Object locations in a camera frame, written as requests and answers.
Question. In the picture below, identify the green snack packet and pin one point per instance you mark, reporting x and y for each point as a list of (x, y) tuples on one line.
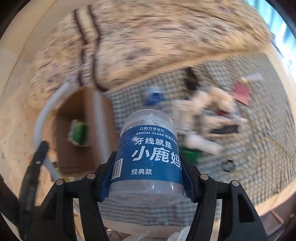
[(193, 156)]

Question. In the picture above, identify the floral cream quilt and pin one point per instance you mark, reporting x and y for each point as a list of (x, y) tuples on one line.
[(108, 43)]

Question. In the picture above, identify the brown cardboard box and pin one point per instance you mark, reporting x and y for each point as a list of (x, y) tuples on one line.
[(93, 108)]

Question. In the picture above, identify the small blue white box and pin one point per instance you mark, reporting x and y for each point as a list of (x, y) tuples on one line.
[(153, 96)]

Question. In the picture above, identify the white comb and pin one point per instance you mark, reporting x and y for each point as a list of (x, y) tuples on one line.
[(251, 78)]

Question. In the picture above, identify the toile print pouch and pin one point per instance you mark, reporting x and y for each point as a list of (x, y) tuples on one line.
[(205, 124)]

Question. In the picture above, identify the black fuzzy hair scrunchie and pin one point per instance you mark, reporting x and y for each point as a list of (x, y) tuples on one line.
[(191, 80)]

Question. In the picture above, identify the blue label dental floss jar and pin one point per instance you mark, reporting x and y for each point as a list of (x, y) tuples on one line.
[(147, 170)]

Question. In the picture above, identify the white tissue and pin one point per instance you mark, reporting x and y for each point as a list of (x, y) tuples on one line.
[(213, 96)]

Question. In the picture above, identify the white cylindrical bottle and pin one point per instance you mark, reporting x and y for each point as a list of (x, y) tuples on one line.
[(194, 141)]

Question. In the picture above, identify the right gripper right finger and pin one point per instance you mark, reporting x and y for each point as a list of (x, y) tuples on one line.
[(239, 219)]

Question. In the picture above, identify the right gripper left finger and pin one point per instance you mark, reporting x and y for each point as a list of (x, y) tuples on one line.
[(54, 219)]

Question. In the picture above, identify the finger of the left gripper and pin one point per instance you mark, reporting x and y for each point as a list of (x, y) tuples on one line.
[(28, 189)]

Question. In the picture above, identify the red embossed booklet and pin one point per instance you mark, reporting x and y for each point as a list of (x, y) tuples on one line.
[(241, 93)]

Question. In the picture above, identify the green white carton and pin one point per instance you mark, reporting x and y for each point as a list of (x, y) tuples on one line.
[(77, 134)]

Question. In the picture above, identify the checkered green white cloth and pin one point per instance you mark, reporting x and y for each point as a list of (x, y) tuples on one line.
[(263, 152)]

